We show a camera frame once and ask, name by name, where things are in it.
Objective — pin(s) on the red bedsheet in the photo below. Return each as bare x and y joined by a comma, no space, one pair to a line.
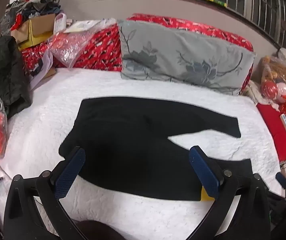
270,122

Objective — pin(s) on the white textured blanket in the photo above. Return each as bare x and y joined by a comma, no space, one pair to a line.
45,120

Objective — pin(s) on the cardboard box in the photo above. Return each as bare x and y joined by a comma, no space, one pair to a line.
40,25

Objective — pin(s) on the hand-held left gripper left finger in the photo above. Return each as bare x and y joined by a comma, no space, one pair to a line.
70,172

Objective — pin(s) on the yellow green small box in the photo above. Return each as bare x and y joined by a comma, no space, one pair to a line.
215,1

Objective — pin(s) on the plush toy in plastic bag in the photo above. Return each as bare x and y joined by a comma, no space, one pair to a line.
280,80

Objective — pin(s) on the white papers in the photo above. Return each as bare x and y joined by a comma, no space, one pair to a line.
80,26

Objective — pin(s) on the black pants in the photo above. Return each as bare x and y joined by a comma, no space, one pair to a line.
133,142

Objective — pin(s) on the pile of clothes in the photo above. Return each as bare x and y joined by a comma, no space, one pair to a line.
40,2

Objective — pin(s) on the grey floral pillow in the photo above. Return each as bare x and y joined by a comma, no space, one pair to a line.
183,55

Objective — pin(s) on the red patterned quilt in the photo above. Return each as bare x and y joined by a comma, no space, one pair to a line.
102,47

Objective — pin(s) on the clear plastic bag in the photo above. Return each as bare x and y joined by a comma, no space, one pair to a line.
67,45

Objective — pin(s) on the dark green cloth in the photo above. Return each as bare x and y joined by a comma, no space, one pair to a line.
2,75

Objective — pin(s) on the metal window grille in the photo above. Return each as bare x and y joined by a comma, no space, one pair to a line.
258,2

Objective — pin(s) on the yellow flat object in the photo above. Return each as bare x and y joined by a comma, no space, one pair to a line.
204,195

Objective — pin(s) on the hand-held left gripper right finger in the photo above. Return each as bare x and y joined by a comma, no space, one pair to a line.
204,172

